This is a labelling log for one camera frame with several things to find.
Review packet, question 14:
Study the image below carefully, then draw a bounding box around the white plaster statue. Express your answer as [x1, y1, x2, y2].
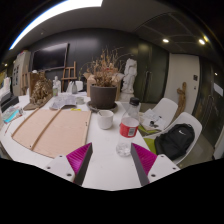
[120, 57, 139, 95]

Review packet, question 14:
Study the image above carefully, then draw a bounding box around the white plaster bust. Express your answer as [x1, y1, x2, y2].
[0, 76, 13, 100]

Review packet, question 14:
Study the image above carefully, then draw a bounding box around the black wall screen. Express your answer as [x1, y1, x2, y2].
[31, 42, 70, 72]

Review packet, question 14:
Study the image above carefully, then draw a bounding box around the white shell chair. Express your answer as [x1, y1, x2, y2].
[139, 97, 180, 135]
[145, 111, 204, 166]

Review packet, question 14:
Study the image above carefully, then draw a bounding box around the black backpack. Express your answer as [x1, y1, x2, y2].
[153, 122, 196, 161]

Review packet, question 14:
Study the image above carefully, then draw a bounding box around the wooden easel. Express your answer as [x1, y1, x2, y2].
[60, 60, 79, 93]

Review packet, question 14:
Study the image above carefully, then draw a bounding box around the long ceiling light strip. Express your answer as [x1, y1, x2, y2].
[8, 0, 105, 51]

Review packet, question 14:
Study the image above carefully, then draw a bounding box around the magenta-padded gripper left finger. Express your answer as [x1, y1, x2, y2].
[43, 142, 94, 187]

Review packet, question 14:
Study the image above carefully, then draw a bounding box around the small white figurine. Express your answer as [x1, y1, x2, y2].
[52, 75, 62, 95]

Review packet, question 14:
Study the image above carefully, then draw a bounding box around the green seat cushion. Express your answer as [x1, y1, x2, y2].
[143, 136, 158, 156]

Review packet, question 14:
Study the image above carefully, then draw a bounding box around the wooden figure sculpture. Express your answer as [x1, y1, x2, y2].
[175, 81, 188, 118]

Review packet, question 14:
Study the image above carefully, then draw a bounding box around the black case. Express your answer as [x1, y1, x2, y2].
[0, 91, 20, 113]

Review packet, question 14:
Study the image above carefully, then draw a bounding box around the white ceramic cup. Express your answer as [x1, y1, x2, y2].
[96, 109, 115, 131]

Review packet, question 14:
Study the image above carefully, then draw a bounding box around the small grey jug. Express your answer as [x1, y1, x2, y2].
[70, 80, 79, 95]

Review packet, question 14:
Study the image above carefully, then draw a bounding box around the clear red-labelled plastic bottle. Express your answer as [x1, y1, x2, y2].
[115, 96, 141, 158]

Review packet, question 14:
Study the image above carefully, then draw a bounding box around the dark round plant saucer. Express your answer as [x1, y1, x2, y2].
[86, 100, 119, 114]

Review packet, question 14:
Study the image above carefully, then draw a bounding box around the papers pile on chair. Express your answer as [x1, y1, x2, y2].
[139, 108, 168, 131]

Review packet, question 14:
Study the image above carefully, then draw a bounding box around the white display board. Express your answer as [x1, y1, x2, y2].
[11, 49, 32, 97]

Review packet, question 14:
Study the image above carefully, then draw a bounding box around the small pale cup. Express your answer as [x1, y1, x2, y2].
[75, 96, 86, 106]

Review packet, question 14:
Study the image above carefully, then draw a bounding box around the dried plant in dark pot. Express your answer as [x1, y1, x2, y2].
[85, 46, 125, 111]

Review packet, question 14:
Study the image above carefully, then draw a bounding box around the flat wooden canvas frame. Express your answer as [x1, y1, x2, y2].
[11, 107, 93, 160]

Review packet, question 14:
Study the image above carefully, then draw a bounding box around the crumpled clear plastic bag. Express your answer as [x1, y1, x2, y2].
[49, 93, 78, 111]

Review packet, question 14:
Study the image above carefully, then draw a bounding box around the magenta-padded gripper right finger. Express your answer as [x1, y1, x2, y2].
[130, 142, 181, 187]

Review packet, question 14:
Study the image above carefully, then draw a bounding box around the brown dried leaf bundle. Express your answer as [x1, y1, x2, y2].
[29, 70, 54, 108]

